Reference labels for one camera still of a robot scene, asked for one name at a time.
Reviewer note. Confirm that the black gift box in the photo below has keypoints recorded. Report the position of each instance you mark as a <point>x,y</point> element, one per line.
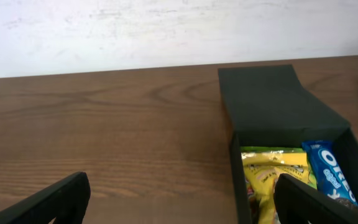
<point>269,107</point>

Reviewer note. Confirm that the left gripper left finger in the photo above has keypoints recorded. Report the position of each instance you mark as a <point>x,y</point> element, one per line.
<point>65,201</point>

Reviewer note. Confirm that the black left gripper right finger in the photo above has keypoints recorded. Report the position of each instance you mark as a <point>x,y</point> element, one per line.
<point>297,202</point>

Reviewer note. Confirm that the blue Oreo cookie pack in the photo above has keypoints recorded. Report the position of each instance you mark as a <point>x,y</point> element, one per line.
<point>329,176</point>

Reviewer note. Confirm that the green Haribo gummy bag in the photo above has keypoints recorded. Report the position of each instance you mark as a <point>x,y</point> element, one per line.
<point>291,150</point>

